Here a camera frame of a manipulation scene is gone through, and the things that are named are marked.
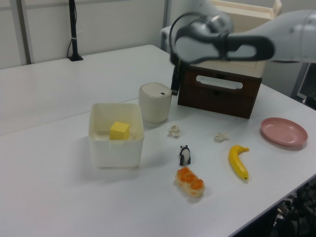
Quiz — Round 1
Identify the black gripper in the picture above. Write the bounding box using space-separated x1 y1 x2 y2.
170 58 188 96

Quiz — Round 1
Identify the cream open plastic box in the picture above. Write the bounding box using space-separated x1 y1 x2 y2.
88 102 145 169

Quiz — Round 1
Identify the small cream lidded trash can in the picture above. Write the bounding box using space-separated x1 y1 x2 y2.
138 82 173 124

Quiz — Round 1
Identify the dark brown wooden drawer cabinet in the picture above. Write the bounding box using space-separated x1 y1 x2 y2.
177 64 262 119

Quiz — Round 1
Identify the crumpled white paper ball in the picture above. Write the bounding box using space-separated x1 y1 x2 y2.
213 131 230 143
168 121 183 138

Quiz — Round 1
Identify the small coloured cube block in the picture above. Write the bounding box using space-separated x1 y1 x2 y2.
109 120 131 141

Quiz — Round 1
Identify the toy panda figurine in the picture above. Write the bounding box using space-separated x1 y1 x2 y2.
179 145 193 166

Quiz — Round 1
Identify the yellow toy banana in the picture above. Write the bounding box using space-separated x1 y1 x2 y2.
228 145 250 183

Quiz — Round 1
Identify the toy bread with orange topping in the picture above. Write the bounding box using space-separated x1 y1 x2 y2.
175 167 205 198

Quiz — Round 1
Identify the pink plastic plate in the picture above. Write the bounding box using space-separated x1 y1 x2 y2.
261 117 309 147

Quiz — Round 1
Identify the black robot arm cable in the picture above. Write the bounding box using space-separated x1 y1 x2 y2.
169 11 230 65

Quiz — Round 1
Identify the cream storage box with handles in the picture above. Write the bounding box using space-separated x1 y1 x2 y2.
192 0 282 77

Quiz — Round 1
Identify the black camera stand pole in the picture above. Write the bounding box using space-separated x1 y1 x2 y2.
67 0 84 62

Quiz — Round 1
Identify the black wire mesh object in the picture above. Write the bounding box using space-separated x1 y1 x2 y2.
276 172 316 237

